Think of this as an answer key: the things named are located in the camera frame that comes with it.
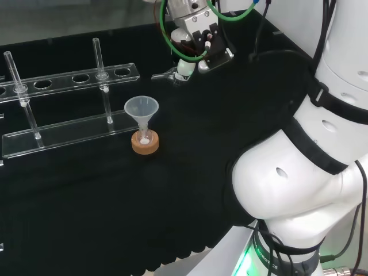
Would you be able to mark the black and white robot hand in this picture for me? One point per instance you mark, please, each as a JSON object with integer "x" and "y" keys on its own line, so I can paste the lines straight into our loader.
{"x": 214, "y": 49}

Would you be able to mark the clear plastic funnel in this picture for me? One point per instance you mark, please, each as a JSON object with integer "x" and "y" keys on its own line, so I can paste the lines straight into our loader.
{"x": 141, "y": 107}

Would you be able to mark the clear acrylic funnel stand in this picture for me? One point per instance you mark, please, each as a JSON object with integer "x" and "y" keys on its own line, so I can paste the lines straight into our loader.
{"x": 66, "y": 133}

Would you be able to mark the small round-bottom glass flask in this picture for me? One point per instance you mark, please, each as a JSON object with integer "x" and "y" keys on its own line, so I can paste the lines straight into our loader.
{"x": 143, "y": 138}

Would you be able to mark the black table cloth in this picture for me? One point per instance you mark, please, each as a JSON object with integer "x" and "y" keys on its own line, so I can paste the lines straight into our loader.
{"x": 86, "y": 207}

